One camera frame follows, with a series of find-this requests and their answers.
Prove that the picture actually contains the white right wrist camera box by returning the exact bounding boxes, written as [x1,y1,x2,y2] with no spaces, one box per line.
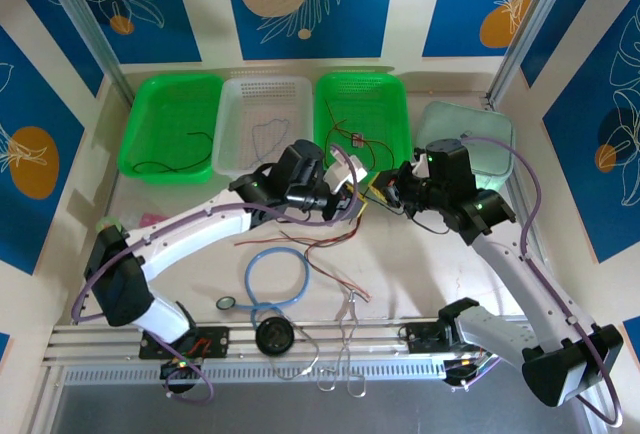
[410,152,432,180]

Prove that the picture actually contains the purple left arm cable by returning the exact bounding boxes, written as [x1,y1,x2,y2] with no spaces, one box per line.
[72,156,371,403]

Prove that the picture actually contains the black electronics board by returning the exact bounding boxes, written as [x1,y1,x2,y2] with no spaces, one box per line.
[159,358,201,381]
[443,353,497,386]

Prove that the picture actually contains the red and black twisted wire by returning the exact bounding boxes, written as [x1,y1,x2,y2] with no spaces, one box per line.
[234,218,374,303]

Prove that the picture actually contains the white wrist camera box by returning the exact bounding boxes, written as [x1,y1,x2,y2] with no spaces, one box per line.
[410,152,432,180]
[324,146,370,196]

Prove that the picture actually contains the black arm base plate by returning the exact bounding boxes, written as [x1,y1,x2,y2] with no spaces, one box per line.
[138,326,232,361]
[405,321,454,355]

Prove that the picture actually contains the aluminium frame rail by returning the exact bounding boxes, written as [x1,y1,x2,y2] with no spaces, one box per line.
[42,318,599,368]

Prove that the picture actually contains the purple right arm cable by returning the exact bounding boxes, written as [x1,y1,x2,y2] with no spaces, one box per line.
[447,136,626,428]

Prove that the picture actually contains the perforated aluminium cable duct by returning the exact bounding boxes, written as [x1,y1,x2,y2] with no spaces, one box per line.
[62,357,447,386]

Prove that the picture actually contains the black round speaker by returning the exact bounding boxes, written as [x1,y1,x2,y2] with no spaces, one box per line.
[254,317,294,355]

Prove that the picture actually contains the aluminium frame post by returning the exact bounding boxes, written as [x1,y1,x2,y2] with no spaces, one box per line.
[485,0,594,105]
[37,0,139,100]

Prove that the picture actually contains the thin red wire with tag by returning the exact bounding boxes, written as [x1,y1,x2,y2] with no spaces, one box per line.
[322,98,401,174]

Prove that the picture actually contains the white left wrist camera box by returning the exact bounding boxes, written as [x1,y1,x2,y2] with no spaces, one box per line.
[324,146,370,196]

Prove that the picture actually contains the thin grey speaker wire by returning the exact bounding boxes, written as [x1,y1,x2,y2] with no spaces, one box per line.
[269,324,321,381]

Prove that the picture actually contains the white plastic mesh basket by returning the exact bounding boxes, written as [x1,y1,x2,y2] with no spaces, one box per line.
[212,74,321,180]

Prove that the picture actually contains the blue tube stethoscope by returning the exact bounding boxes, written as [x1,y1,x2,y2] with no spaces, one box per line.
[215,246,312,328]

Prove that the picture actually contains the green plastic mesh basket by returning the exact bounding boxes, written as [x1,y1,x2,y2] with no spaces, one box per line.
[118,72,225,186]
[313,71,415,186]

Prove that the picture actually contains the clear wire loops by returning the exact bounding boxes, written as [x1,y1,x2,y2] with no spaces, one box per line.
[316,288,369,398]

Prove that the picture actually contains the translucent lidded plastic box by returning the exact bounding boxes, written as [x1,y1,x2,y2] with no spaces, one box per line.
[413,101,516,193]

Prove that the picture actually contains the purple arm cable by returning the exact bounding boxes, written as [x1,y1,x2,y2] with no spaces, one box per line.
[447,136,626,428]
[72,156,371,403]

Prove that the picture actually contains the thin black wire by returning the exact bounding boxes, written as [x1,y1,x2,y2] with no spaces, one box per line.
[131,131,214,175]

